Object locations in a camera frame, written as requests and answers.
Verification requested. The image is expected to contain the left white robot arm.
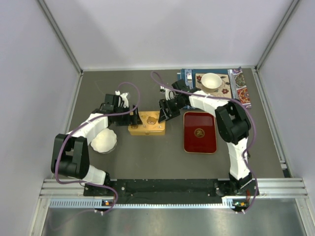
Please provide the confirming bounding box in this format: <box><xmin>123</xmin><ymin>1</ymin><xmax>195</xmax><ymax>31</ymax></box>
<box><xmin>51</xmin><ymin>90</ymin><xmax>142</xmax><ymax>195</ymax></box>

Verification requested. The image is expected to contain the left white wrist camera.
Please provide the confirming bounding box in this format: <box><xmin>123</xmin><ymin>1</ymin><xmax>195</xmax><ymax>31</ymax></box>
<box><xmin>115</xmin><ymin>90</ymin><xmax>130</xmax><ymax>108</ymax></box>

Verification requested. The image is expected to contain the gold cookie tin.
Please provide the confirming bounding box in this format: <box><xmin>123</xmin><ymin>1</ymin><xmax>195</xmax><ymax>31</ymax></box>
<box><xmin>129</xmin><ymin>129</ymin><xmax>166</xmax><ymax>136</ymax></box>

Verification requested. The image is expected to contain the red lacquer tray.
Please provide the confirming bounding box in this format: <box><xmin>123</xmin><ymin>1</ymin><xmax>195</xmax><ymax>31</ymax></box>
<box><xmin>184</xmin><ymin>112</ymin><xmax>217</xmax><ymax>154</ymax></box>

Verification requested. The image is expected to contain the aluminium frame post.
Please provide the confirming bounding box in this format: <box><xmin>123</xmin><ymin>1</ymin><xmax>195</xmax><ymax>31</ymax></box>
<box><xmin>254</xmin><ymin>0</ymin><xmax>301</xmax><ymax>71</ymax></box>
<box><xmin>36</xmin><ymin>0</ymin><xmax>83</xmax><ymax>75</ymax></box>

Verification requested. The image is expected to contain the silver tin lid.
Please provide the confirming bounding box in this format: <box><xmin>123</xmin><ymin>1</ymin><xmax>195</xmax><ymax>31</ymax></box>
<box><xmin>128</xmin><ymin>111</ymin><xmax>166</xmax><ymax>130</ymax></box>

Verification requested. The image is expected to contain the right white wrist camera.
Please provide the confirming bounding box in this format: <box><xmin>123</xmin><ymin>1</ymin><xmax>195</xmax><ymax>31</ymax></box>
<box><xmin>160</xmin><ymin>86</ymin><xmax>176</xmax><ymax>100</ymax></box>

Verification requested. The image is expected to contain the blue cloth napkin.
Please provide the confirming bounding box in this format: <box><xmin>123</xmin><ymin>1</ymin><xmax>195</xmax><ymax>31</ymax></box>
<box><xmin>177</xmin><ymin>69</ymin><xmax>228</xmax><ymax>88</ymax></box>

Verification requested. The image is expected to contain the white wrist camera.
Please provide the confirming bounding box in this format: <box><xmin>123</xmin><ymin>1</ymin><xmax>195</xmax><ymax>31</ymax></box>
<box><xmin>160</xmin><ymin>86</ymin><xmax>176</xmax><ymax>100</ymax></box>
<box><xmin>115</xmin><ymin>90</ymin><xmax>130</xmax><ymax>108</ymax></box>

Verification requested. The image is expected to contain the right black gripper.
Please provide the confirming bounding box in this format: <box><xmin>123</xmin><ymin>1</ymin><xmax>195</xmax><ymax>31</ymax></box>
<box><xmin>158</xmin><ymin>97</ymin><xmax>186</xmax><ymax>124</ymax></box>

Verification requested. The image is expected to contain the silver fork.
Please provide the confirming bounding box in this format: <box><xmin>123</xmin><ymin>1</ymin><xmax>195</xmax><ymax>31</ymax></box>
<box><xmin>187</xmin><ymin>73</ymin><xmax>192</xmax><ymax>84</ymax></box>

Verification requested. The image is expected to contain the right aluminium frame post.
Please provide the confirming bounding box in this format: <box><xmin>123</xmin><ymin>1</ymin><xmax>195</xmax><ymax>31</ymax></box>
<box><xmin>254</xmin><ymin>0</ymin><xmax>301</xmax><ymax>71</ymax></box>

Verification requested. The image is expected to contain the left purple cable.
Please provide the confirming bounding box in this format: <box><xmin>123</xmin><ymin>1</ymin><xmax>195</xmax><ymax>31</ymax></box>
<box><xmin>55</xmin><ymin>82</ymin><xmax>141</xmax><ymax>213</ymax></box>

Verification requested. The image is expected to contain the purple cable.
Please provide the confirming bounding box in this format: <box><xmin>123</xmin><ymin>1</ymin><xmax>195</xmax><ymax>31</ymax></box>
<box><xmin>55</xmin><ymin>82</ymin><xmax>141</xmax><ymax>213</ymax></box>
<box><xmin>151</xmin><ymin>71</ymin><xmax>259</xmax><ymax>213</ymax></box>

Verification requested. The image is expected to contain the white scalloped dish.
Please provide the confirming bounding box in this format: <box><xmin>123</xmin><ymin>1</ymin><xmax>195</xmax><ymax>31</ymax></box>
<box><xmin>91</xmin><ymin>128</ymin><xmax>117</xmax><ymax>154</ymax></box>

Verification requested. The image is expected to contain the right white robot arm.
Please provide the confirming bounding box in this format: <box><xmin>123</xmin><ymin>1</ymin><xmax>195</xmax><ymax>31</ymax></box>
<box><xmin>158</xmin><ymin>80</ymin><xmax>252</xmax><ymax>195</ymax></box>

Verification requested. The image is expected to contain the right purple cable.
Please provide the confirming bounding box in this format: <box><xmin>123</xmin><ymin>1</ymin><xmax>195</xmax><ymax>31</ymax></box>
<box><xmin>151</xmin><ymin>71</ymin><xmax>259</xmax><ymax>213</ymax></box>

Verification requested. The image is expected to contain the patterned colourful cloth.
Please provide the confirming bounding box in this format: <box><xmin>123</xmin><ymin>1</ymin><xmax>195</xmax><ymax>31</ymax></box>
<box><xmin>228</xmin><ymin>67</ymin><xmax>252</xmax><ymax>109</ymax></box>

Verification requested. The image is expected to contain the white bowl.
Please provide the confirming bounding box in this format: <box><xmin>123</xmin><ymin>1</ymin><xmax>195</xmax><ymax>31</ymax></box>
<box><xmin>201</xmin><ymin>73</ymin><xmax>222</xmax><ymax>89</ymax></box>

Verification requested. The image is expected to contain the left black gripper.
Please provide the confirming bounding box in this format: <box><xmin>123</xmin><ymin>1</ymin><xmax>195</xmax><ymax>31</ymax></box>
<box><xmin>114</xmin><ymin>104</ymin><xmax>142</xmax><ymax>126</ymax></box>

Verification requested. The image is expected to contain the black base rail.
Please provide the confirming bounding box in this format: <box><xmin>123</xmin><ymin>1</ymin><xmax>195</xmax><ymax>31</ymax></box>
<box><xmin>83</xmin><ymin>178</ymin><xmax>259</xmax><ymax>205</ymax></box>

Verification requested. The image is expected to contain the left aluminium frame post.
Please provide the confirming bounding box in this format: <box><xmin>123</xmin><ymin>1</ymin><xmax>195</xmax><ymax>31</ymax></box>
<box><xmin>36</xmin><ymin>0</ymin><xmax>83</xmax><ymax>75</ymax></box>

